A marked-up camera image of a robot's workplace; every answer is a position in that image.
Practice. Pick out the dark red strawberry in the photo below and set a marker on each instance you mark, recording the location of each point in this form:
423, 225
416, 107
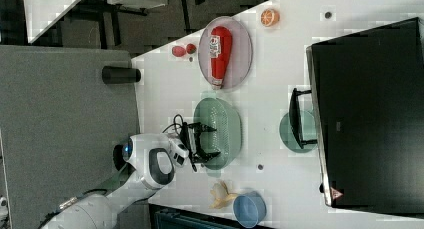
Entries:
191, 48

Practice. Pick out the light red strawberry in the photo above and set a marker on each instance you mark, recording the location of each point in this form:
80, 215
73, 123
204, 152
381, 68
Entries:
178, 51

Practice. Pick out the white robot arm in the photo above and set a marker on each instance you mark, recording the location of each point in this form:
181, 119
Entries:
148, 164

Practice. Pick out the grey side table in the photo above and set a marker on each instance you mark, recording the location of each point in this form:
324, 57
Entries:
59, 125

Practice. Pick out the orange slice toy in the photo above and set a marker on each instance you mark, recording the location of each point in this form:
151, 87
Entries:
269, 17

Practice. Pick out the red ketchup bottle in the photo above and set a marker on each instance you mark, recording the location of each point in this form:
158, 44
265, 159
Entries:
220, 47

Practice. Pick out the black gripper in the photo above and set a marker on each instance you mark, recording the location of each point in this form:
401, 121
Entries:
190, 136

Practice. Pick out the green cup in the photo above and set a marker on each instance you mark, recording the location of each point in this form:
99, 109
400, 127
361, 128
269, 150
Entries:
308, 132

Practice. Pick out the blue cup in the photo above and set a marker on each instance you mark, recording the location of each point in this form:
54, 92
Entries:
249, 209

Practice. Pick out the green plastic strainer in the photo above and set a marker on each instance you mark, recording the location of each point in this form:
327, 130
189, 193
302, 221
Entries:
226, 139

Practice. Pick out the grey round plate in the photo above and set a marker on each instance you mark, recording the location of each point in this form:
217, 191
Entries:
241, 52

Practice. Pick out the black cylinder post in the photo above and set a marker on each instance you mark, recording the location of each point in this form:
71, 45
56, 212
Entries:
120, 75

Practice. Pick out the yellow banana toy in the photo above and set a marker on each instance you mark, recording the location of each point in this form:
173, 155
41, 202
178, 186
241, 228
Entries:
221, 196

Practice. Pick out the black toaster oven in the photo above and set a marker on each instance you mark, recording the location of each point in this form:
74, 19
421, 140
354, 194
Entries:
368, 110

